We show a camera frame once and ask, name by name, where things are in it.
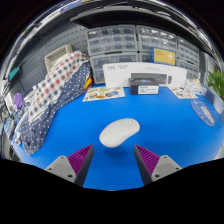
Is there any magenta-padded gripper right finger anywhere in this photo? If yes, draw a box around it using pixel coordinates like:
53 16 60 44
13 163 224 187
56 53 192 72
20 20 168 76
133 144 183 186

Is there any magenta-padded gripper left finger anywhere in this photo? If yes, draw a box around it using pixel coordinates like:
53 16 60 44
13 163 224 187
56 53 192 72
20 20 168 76
44 144 95 187

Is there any white computer mouse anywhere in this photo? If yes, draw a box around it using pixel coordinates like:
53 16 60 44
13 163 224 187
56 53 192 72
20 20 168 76
98 117 141 149

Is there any navy polka dot cloth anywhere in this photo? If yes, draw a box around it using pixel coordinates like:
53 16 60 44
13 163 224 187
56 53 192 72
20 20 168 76
19 61 93 156

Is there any printed sticker sheet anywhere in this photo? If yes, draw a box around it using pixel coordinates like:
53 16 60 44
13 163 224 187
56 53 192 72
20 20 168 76
169 86 199 100
81 85 126 103

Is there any purple plastic object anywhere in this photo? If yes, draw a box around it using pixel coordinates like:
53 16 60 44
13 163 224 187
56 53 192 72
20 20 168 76
13 92 26 110

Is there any small dark cardboard box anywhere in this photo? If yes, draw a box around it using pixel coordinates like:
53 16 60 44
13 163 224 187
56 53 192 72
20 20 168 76
128 77 160 96

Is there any red blue checked cloth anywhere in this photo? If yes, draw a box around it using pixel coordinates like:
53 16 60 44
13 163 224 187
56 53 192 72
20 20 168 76
28 50 90 124

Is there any green potted plant white pot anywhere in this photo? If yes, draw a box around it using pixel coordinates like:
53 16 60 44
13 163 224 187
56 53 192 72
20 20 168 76
206 69 224 101

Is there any long white keyboard box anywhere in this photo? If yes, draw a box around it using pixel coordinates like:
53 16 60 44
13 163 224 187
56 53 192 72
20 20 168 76
102 61 188 89

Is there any white plastic basket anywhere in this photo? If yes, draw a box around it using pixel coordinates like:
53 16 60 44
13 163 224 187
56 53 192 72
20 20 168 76
44 44 74 73

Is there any yellow cardboard box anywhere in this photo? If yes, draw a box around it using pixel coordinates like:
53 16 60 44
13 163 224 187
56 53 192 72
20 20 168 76
149 46 177 66

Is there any grey parts drawer cabinet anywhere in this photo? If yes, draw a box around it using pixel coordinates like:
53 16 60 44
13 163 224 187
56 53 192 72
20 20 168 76
176 36 201 79
85 24 139 84
135 24 179 64

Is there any dark wall shelf unit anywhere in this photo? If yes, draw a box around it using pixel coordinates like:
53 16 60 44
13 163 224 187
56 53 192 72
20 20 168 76
33 4 214 54

